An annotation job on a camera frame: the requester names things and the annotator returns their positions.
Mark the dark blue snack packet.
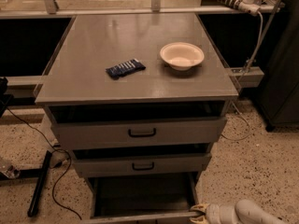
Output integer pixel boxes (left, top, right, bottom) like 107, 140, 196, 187
106, 59, 146, 79

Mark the grey drawer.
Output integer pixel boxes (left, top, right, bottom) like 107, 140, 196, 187
82, 173, 200, 224
51, 118, 227, 150
74, 153, 211, 177

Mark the grey middle drawer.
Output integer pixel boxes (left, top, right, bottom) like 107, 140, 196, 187
74, 153, 211, 177

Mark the grey bottom drawer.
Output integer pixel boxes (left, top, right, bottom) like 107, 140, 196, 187
82, 173, 200, 224

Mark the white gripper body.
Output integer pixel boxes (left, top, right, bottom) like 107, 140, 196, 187
206, 204, 221, 224

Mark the aluminium frame rail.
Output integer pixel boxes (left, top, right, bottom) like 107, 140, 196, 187
0, 3, 285, 20

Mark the white power cable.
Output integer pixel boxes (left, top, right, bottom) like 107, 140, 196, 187
220, 10, 264, 142

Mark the black floor bar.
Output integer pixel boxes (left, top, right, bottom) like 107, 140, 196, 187
27, 151, 52, 217

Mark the clear plastic bottle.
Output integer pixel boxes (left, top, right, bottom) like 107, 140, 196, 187
0, 157, 21, 179

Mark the grey top drawer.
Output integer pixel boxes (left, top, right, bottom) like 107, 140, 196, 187
51, 118, 227, 150

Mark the dark cabinet at right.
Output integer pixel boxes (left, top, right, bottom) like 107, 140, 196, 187
254, 0, 299, 132

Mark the white power strip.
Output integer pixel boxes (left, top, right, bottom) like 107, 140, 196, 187
217, 0, 260, 16

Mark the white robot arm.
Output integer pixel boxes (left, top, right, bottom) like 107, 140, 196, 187
190, 199, 287, 224

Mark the black floor cable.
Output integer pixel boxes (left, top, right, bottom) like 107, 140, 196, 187
6, 106, 83, 221

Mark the grey drawer cabinet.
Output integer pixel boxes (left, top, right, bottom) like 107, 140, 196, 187
34, 12, 239, 224

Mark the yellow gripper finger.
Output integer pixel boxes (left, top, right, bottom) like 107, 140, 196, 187
190, 203, 208, 212
190, 216, 207, 224

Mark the black device at left edge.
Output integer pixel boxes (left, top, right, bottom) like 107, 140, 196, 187
0, 77, 13, 118

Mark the white paper bowl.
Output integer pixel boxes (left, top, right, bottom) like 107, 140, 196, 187
160, 42, 205, 71

